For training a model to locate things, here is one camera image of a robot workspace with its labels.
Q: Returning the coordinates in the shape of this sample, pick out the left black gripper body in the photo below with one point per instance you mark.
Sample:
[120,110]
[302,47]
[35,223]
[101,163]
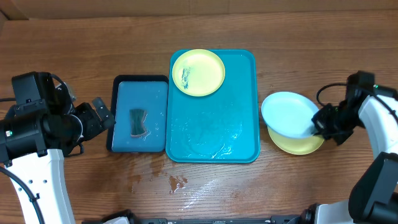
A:
[90,121]

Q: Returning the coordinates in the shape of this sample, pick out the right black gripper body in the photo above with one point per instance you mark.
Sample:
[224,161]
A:
[323,122]

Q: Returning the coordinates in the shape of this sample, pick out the dark green scrub sponge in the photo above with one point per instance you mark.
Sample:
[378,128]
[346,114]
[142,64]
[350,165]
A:
[137,117]

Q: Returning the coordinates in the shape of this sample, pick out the yellow plate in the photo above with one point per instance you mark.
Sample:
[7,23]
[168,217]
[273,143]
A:
[198,72]
[296,146]

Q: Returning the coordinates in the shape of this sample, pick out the light blue plate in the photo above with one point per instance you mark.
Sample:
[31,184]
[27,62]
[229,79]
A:
[289,114]

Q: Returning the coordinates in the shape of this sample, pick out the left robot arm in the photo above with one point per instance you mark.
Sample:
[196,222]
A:
[33,149]

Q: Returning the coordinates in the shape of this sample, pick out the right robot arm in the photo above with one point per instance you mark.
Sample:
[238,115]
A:
[373,199]

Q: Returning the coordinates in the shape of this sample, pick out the small black-rimmed blue tray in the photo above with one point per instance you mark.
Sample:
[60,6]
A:
[147,92]

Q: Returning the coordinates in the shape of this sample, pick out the yellow plate at tray top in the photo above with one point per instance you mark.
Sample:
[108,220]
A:
[198,72]

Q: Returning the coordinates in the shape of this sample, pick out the large teal serving tray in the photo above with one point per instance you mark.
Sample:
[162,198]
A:
[222,127]

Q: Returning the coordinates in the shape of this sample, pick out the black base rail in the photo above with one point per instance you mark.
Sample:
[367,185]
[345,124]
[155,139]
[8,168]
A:
[126,216]

